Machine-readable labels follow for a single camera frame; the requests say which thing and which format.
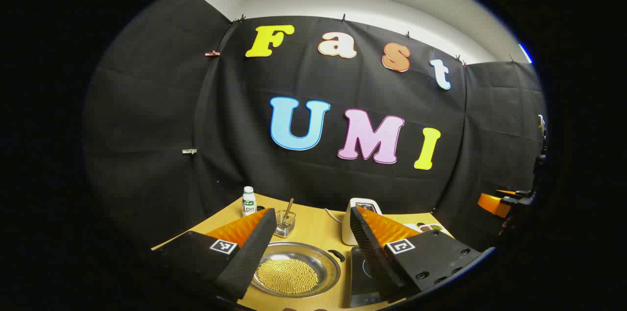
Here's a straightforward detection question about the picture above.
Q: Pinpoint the black induction cooktop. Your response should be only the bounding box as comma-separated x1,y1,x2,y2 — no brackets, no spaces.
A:
349,246,392,308

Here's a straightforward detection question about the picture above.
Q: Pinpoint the wire mesh utensil basket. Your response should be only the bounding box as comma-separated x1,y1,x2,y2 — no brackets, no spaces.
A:
273,209,296,238

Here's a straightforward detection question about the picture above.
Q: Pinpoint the white drink bottle green label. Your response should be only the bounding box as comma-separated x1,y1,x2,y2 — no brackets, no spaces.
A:
241,186,257,217

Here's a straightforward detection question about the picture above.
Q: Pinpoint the white toaster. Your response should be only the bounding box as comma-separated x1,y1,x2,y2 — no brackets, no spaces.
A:
341,198,383,246

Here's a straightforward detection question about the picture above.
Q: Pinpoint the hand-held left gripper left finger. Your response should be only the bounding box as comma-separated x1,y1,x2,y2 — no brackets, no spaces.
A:
152,208,277,300

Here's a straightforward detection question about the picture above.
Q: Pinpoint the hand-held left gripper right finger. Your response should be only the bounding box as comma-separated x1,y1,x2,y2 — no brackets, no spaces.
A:
349,206,483,303

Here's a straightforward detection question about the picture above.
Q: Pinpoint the steel pot with black handles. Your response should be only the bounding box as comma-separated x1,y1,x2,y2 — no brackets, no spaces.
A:
251,241,346,298

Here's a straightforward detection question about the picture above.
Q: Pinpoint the pile of yellow soybeans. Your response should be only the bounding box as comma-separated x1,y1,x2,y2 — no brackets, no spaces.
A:
256,258,319,294

